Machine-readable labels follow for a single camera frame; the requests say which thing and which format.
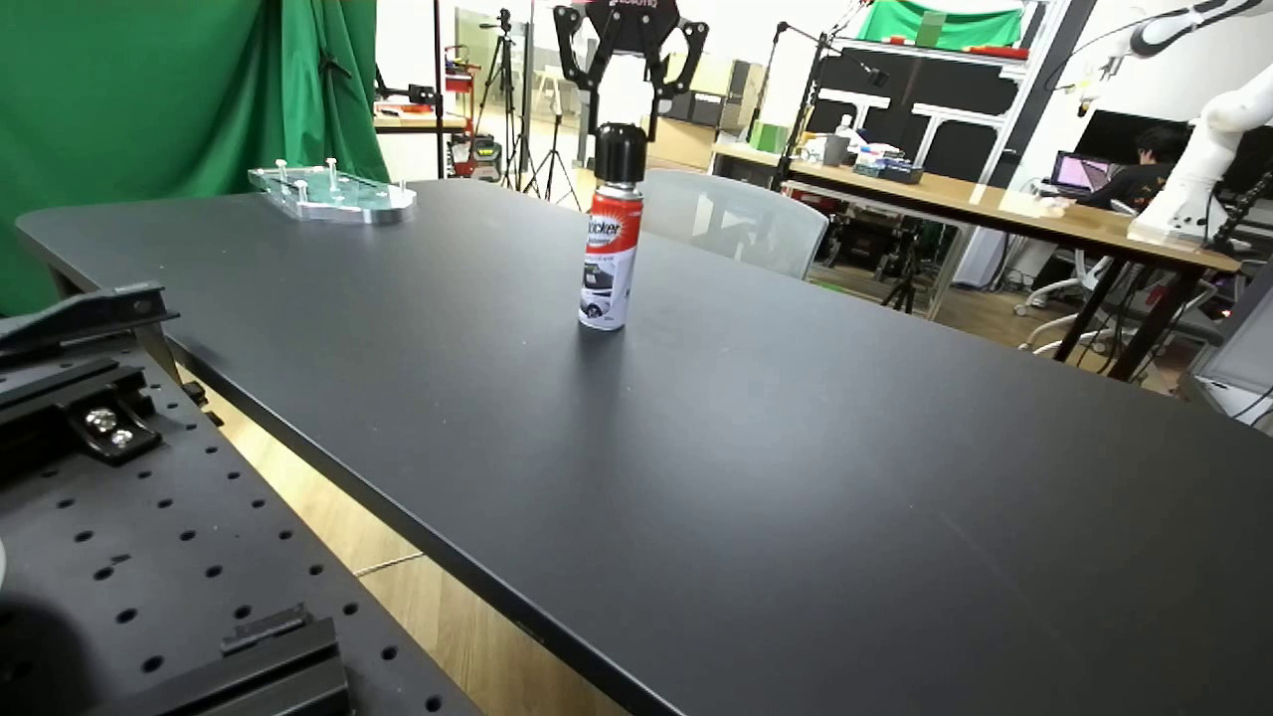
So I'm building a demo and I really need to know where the long wooden desk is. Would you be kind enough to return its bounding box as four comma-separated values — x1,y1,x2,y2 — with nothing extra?
713,139,1244,387

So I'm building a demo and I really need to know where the black camera tripod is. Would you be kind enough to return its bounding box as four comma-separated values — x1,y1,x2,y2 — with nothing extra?
472,5,526,139

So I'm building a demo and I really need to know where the black flat metal bar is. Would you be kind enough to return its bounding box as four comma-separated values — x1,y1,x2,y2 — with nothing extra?
114,603,355,716

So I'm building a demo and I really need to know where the small black tripod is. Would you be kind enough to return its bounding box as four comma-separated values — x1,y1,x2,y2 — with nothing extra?
879,213,935,318

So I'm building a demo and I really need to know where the red white spray can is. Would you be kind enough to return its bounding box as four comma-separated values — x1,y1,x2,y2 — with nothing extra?
572,172,647,338

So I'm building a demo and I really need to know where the green cloth on shelf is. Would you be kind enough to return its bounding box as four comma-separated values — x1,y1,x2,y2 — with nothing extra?
853,0,1033,57

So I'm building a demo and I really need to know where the black metal mounting bracket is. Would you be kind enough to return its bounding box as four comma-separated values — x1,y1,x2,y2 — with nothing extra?
0,279,180,372

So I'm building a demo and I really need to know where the plain cardboard box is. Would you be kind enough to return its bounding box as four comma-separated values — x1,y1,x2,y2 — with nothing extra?
641,116,728,175

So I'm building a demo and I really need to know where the green box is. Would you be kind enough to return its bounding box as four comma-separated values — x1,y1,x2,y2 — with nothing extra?
749,119,796,159

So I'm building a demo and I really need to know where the clear acrylic plate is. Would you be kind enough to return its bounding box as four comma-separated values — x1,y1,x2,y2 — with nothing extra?
245,155,416,228

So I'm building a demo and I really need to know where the black computer monitor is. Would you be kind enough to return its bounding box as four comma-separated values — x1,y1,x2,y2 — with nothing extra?
1070,108,1197,175

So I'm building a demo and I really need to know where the black clamp with silver screws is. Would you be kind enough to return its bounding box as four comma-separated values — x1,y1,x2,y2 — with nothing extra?
0,360,167,470

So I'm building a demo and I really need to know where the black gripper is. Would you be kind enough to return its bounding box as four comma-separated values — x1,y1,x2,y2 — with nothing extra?
553,0,713,100

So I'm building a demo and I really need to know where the green screen cloth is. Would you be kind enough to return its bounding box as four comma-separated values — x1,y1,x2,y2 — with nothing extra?
0,0,395,318

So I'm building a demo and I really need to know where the grey light stand tripod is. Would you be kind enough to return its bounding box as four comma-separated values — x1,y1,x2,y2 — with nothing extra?
517,12,590,213

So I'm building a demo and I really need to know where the white cabinet with black panels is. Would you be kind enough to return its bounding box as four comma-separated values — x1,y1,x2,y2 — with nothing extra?
800,35,1050,181

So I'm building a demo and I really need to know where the small wooden table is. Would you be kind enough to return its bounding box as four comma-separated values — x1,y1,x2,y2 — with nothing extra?
374,104,477,181

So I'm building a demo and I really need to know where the black perforated breadboard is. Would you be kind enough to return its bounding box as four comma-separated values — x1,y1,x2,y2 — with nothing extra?
0,347,472,716

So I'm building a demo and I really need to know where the open laptop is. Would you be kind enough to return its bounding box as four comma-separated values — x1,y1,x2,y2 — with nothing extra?
1050,145,1126,201

